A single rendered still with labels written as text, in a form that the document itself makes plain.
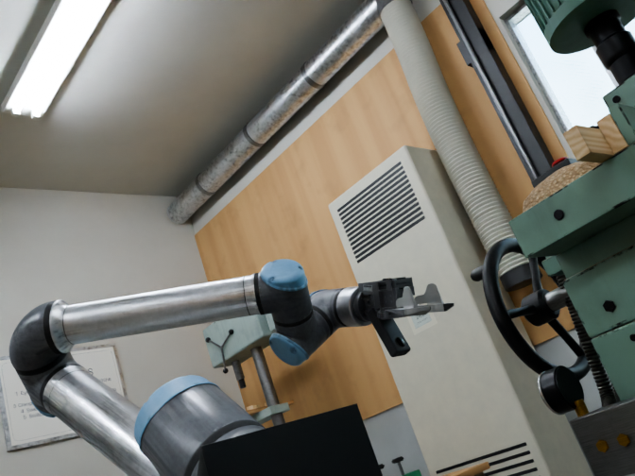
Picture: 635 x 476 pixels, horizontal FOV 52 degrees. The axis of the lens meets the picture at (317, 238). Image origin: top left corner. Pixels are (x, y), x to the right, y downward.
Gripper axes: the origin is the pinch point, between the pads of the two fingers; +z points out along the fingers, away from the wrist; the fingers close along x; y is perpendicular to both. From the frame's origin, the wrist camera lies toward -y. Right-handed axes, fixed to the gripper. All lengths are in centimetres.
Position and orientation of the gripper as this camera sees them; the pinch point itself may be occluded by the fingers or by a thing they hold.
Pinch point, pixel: (437, 310)
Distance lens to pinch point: 130.6
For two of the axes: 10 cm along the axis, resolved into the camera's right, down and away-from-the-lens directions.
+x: 7.5, -0.3, 6.6
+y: -1.1, -9.9, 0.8
